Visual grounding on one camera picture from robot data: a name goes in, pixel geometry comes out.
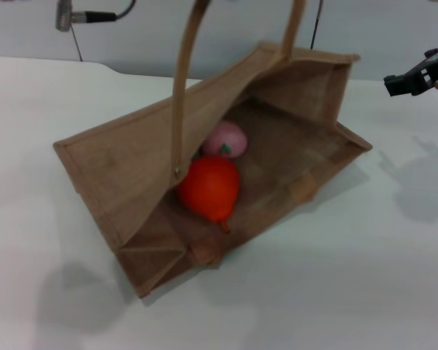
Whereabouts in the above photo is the thin dark hanging cable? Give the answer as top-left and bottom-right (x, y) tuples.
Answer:
(309, 0), (324, 50)

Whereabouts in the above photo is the orange toy fruit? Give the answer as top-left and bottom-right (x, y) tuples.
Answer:
(177, 155), (241, 235)

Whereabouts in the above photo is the brown jute handbag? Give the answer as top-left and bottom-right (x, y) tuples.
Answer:
(53, 0), (374, 300)

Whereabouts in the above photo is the left arm cable with plug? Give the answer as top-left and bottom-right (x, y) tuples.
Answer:
(55, 0), (137, 32)

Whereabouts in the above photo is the pink toy peach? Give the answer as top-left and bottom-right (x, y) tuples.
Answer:
(202, 121), (249, 160)

